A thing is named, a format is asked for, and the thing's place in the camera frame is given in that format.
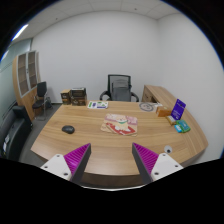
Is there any wooden bookshelf cabinet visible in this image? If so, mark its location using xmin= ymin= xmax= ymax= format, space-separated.
xmin=12 ymin=51 xmax=40 ymax=120

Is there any small brown cardboard box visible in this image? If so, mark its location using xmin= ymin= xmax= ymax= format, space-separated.
xmin=156 ymin=106 xmax=172 ymax=117

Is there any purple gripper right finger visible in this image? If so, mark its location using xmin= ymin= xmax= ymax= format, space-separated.
xmin=132 ymin=143 xmax=182 ymax=184

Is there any black mesh office chair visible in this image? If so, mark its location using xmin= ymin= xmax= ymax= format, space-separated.
xmin=99 ymin=74 xmax=139 ymax=102

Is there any white sticker sheet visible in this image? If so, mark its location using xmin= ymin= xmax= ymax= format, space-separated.
xmin=87 ymin=101 xmax=109 ymax=109

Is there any grey backpack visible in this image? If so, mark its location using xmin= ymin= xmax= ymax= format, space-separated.
xmin=111 ymin=79 xmax=131 ymax=102

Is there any black computer mouse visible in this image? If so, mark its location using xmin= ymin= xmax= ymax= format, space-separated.
xmin=62 ymin=125 xmax=75 ymax=134

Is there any black sofa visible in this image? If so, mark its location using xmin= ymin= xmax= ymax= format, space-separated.
xmin=0 ymin=106 xmax=32 ymax=161

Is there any black cardboard box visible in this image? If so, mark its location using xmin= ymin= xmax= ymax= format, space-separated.
xmin=70 ymin=87 xmax=86 ymax=97

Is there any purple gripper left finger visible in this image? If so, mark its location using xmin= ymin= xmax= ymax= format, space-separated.
xmin=41 ymin=143 xmax=91 ymax=185

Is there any purple standing card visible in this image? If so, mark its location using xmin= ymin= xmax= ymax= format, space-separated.
xmin=171 ymin=99 xmax=186 ymax=120

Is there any green teal packet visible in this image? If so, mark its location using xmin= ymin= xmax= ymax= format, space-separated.
xmin=175 ymin=120 xmax=191 ymax=133

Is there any black visitor chair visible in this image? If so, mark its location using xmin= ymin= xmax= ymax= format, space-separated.
xmin=32 ymin=81 xmax=52 ymax=114

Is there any wooden side cabinet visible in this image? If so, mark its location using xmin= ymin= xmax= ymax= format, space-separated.
xmin=142 ymin=85 xmax=177 ymax=108

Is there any white round sticker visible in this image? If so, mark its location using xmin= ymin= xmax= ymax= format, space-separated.
xmin=164 ymin=145 xmax=173 ymax=154

